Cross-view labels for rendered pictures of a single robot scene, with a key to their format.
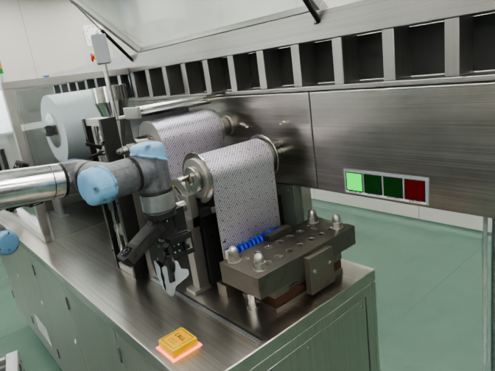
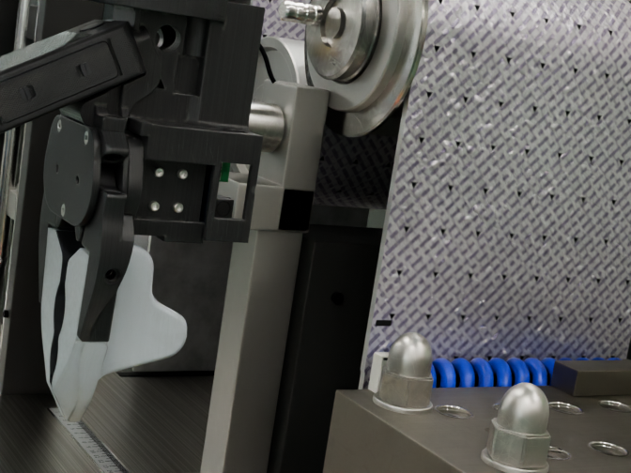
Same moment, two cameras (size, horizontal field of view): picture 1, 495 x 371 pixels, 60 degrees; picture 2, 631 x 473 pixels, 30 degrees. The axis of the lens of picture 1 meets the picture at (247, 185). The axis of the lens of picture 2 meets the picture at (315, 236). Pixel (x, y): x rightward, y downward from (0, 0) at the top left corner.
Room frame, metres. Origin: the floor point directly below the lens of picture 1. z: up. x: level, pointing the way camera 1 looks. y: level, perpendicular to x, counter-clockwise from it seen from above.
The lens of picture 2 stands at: (0.39, 0.03, 1.24)
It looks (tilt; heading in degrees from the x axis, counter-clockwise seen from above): 9 degrees down; 8
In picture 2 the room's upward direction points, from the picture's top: 9 degrees clockwise
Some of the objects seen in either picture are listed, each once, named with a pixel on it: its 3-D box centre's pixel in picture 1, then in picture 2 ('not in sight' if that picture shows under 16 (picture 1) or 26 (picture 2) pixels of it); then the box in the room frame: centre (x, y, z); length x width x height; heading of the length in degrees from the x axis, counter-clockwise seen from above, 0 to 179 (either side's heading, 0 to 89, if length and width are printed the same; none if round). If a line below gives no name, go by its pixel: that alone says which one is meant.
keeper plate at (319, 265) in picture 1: (320, 269); not in sight; (1.08, -0.17, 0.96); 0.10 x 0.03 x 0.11; 129
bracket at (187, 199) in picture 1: (190, 244); (241, 297); (1.18, 0.19, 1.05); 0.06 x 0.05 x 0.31; 129
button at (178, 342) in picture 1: (177, 342); not in sight; (0.91, 0.22, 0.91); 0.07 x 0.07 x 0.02; 39
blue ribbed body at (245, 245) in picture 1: (257, 241); (518, 382); (1.19, -0.01, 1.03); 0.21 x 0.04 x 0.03; 129
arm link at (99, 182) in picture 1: (106, 180); not in sight; (0.86, 0.29, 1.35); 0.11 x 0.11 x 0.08; 45
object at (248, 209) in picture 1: (249, 210); (524, 243); (1.21, 0.00, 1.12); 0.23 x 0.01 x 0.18; 129
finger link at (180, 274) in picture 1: (177, 277); (127, 337); (0.91, 0.19, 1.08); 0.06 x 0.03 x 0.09; 129
